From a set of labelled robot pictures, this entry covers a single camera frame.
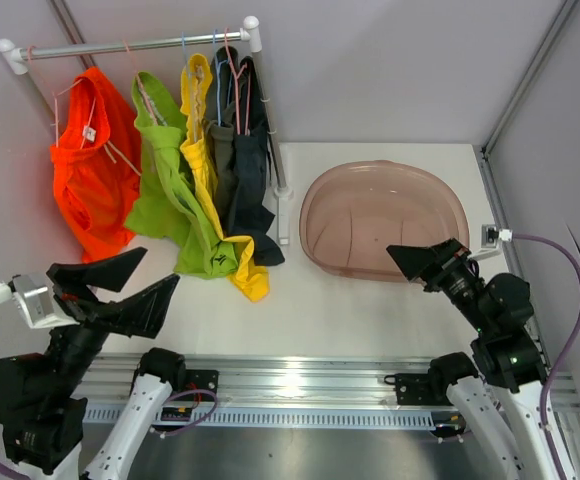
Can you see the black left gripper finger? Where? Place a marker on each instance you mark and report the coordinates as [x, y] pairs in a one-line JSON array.
[[109, 274], [142, 314]]

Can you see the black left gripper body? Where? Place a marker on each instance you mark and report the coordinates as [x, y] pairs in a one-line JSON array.
[[76, 306]]

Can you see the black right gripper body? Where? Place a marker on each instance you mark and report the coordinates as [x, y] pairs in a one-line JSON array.
[[456, 281]]

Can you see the lime green shorts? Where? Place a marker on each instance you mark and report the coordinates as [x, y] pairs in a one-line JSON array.
[[167, 207]]

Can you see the orange shorts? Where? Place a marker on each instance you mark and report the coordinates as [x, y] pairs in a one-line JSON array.
[[97, 166]]

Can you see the yellow shorts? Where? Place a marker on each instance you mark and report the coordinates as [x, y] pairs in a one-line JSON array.
[[251, 280]]

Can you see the pink hanger of green shorts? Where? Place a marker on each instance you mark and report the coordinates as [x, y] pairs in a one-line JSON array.
[[146, 98]]

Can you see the pink hanger of navy shorts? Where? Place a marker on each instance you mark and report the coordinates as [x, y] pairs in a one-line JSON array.
[[237, 85]]

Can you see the olive green shorts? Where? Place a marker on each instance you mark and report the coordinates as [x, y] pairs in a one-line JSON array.
[[221, 148]]

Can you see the blue hanger of olive shorts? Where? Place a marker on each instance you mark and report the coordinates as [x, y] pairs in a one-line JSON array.
[[221, 91]]

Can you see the pink hanger of orange shorts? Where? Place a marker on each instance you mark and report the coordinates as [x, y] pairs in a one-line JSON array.
[[57, 100]]

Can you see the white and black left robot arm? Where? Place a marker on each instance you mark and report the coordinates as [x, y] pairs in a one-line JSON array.
[[41, 420]]

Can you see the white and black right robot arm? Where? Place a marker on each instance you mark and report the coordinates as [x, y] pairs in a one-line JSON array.
[[502, 389]]

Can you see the pink translucent plastic basin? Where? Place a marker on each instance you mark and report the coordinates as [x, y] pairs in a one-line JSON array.
[[353, 212]]

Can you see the metal clothes rack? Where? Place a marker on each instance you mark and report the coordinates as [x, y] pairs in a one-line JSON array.
[[19, 61]]

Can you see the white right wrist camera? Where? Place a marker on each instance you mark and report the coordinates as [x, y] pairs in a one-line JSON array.
[[492, 239]]

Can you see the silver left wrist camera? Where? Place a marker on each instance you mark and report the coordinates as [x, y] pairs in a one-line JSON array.
[[35, 300]]

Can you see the aluminium mounting rail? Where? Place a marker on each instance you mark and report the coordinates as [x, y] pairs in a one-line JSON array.
[[290, 382]]

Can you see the white slotted cable duct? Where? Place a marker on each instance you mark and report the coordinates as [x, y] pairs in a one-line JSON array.
[[382, 419]]

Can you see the aluminium corner frame profile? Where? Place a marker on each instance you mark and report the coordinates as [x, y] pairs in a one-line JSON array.
[[538, 61]]

